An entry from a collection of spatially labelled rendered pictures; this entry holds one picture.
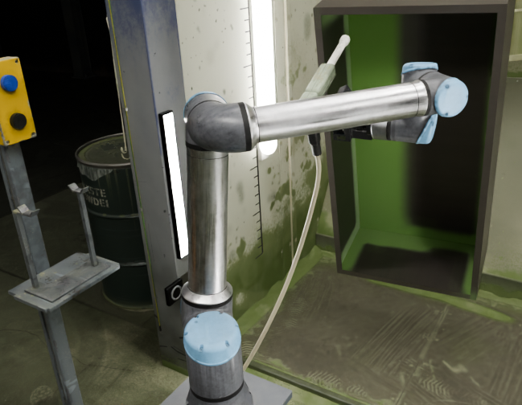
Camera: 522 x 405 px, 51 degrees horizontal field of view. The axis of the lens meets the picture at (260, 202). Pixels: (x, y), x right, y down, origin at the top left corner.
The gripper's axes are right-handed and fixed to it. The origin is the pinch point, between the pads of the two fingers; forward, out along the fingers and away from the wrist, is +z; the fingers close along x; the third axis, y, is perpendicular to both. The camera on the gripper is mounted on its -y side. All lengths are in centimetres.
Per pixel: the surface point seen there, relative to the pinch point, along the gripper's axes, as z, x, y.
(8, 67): 87, -21, -24
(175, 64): 64, 28, 7
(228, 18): 60, 67, 10
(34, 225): 91, -43, 27
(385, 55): -6, 68, 25
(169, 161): 63, 3, 34
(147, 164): 73, 1, 36
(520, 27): -53, 144, 57
